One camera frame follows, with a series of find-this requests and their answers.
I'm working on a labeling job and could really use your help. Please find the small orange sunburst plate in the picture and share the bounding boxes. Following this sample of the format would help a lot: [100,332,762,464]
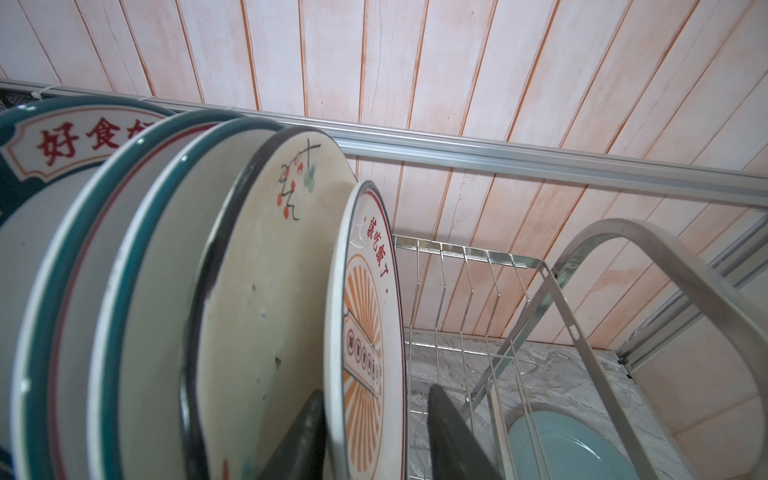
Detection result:
[323,180,408,479]

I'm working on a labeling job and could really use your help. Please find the white plate green characters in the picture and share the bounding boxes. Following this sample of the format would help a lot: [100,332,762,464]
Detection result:
[87,117,280,479]

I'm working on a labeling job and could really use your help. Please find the steel two-tier dish rack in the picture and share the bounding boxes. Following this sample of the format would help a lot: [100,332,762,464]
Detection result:
[395,219,767,479]

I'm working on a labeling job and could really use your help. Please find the light green floral plate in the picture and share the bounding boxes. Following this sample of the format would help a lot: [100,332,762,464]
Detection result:
[508,410,638,479]

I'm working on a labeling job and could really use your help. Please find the large orange sunburst plate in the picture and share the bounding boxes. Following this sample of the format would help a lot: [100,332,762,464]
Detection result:
[11,110,238,479]

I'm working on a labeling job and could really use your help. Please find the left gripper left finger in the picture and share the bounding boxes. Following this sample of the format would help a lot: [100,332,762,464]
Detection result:
[259,390,327,479]

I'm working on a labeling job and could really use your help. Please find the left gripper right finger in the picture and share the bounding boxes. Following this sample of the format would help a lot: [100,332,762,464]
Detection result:
[427,384,501,479]

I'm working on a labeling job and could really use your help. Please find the cream floral plate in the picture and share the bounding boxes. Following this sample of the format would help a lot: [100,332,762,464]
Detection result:
[180,126,356,479]

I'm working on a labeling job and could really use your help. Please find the green rim white plate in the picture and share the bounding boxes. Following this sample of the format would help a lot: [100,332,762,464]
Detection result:
[1,95,172,458]

